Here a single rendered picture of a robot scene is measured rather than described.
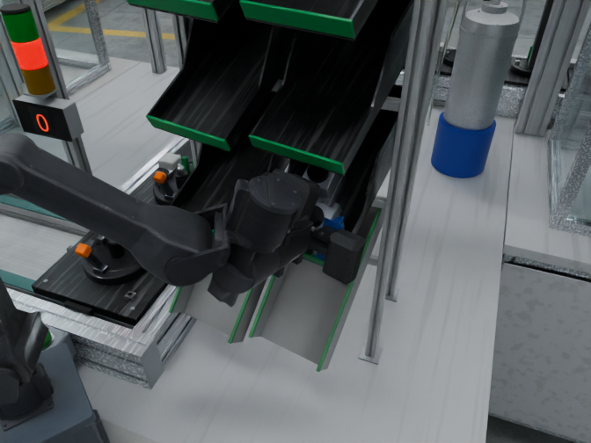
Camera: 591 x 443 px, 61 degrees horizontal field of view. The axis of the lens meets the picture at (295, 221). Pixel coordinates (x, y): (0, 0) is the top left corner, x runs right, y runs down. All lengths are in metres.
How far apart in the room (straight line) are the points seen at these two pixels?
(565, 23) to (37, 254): 1.52
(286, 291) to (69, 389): 0.35
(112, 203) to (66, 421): 0.35
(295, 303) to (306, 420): 0.21
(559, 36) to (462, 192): 0.55
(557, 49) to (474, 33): 0.42
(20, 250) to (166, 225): 0.79
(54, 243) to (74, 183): 0.77
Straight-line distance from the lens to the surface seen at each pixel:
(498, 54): 1.40
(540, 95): 1.79
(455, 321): 1.12
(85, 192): 0.51
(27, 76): 1.11
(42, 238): 1.31
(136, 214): 0.53
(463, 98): 1.44
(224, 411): 0.96
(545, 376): 1.68
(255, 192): 0.50
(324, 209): 0.68
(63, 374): 0.82
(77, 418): 0.77
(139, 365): 0.96
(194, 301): 0.92
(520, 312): 1.50
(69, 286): 1.08
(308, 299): 0.85
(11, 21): 1.07
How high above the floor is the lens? 1.68
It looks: 39 degrees down
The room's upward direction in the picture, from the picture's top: straight up
